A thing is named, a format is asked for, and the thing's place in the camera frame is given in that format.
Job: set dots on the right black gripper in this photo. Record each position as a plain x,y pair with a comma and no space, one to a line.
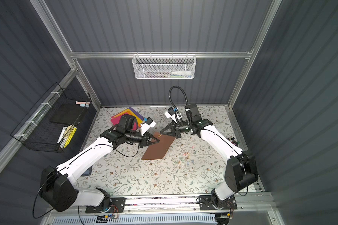
176,131

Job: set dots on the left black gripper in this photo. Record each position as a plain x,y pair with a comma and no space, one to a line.
144,139

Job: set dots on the brown paper sheet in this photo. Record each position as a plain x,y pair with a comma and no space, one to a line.
158,150

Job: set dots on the yellow paper sheet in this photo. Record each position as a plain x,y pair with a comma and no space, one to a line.
139,120

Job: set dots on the purple paper sheet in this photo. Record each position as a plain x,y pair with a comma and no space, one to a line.
136,113

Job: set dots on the magenta paper sheet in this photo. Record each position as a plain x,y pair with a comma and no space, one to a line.
116,121

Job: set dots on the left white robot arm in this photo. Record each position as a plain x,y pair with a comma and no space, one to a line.
57,185

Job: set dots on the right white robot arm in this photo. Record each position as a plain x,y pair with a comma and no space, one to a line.
240,171

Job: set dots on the white glue bottle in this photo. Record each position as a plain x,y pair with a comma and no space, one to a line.
181,73

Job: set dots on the yellow highlighter markers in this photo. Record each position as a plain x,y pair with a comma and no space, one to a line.
68,135

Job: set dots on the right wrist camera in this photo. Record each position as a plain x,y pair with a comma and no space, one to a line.
175,115

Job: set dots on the white wire mesh basket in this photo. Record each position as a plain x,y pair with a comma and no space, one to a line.
160,66

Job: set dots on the black wire basket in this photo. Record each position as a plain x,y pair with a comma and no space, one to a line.
44,130

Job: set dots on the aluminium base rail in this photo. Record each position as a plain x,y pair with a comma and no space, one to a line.
255,208

